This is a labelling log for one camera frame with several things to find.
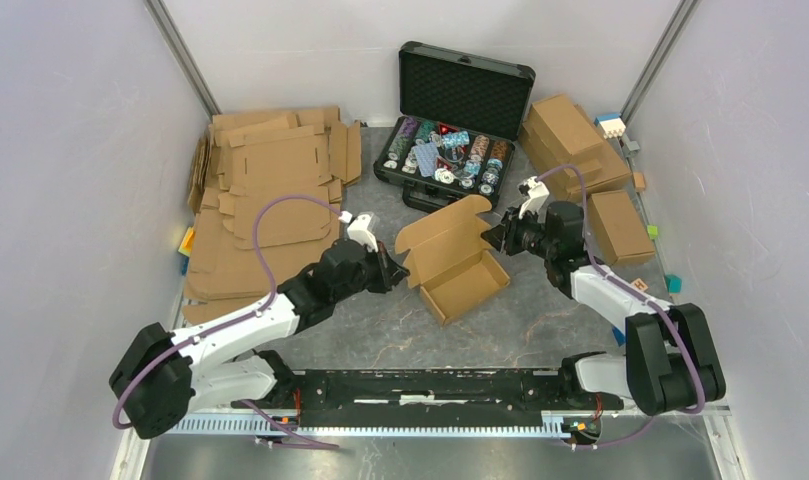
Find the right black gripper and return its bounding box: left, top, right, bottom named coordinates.
left=479, top=203, right=556, bottom=260

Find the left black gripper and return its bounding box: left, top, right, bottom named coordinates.
left=333, top=240, right=410, bottom=303

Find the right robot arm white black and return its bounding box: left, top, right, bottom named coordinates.
left=481, top=201, right=727, bottom=416

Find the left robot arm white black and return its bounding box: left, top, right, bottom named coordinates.
left=109, top=240, right=410, bottom=439

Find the small folded cardboard box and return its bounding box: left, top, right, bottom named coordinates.
left=588, top=190, right=656, bottom=266

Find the large folded cardboard box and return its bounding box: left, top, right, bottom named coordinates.
left=517, top=104, right=633, bottom=204

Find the black poker chip case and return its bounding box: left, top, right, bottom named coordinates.
left=373, top=41, right=536, bottom=213

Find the wooden letter H block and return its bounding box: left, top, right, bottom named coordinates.
left=631, top=278, right=649, bottom=292

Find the stack of flat cardboard sheets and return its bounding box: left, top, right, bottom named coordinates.
left=182, top=106, right=362, bottom=325

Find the small wooden cube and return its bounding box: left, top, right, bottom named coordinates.
left=632, top=172, right=647, bottom=192

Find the blue green white block stack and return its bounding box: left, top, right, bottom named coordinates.
left=612, top=327, right=627, bottom=346

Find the blue white toy block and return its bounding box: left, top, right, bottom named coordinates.
left=594, top=113, right=627, bottom=139

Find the teal cube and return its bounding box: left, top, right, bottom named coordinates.
left=664, top=274, right=683, bottom=295

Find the orange yellow block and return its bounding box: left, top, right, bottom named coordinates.
left=177, top=227, right=195, bottom=257

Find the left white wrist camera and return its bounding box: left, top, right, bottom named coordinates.
left=338, top=210, right=379, bottom=252

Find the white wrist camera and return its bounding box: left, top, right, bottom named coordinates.
left=338, top=210, right=379, bottom=252
left=518, top=177, right=550, bottom=219

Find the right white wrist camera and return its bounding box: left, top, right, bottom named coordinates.
left=518, top=177, right=550, bottom=219

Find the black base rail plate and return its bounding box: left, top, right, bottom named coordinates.
left=255, top=368, right=624, bottom=428

